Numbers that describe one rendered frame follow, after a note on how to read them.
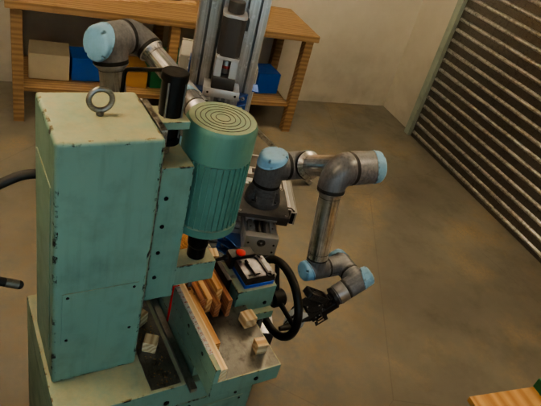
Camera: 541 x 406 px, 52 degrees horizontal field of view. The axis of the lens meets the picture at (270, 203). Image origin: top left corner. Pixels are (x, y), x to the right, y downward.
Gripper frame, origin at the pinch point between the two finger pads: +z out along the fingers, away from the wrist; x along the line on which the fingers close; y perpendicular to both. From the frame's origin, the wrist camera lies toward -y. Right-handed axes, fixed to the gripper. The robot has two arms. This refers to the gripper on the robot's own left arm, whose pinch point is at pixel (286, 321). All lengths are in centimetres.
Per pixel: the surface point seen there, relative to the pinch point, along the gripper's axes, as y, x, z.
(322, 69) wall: 130, 301, -169
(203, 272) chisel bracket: -48, -3, 16
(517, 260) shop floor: 180, 61, -176
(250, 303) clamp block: -29.1, -6.7, 8.6
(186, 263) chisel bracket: -55, -3, 19
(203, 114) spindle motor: -93, 0, -2
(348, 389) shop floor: 89, 7, -15
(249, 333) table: -31.3, -17.1, 13.5
